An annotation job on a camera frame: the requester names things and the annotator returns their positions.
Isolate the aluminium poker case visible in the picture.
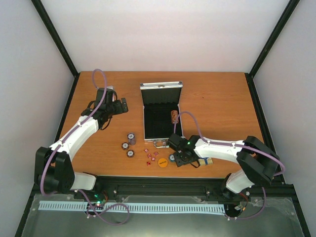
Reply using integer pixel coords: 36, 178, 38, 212
140, 81, 183, 149

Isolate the red poker chip stack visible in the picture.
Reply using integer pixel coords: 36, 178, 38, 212
171, 110, 178, 124

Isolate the black poker chip stack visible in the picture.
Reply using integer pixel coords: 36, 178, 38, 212
126, 150, 135, 158

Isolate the blue poker chip stack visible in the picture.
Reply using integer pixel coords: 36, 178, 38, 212
169, 154, 175, 162

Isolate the light blue cable duct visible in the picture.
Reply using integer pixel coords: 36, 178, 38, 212
38, 200, 225, 215

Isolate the blue playing card box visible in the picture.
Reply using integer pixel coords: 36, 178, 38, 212
198, 158, 213, 166

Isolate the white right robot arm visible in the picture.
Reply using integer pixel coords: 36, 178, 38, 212
166, 133, 284, 199

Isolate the brown poker chip stack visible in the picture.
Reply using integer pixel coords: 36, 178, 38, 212
121, 142, 129, 150

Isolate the orange dealer button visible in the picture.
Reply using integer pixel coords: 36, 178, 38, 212
158, 158, 168, 168

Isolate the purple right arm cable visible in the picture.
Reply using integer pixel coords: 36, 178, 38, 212
173, 111, 286, 221

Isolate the purple poker chip stack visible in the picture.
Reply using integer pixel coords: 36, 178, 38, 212
127, 132, 136, 146

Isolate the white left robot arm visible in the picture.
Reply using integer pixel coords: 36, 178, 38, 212
34, 86, 128, 199

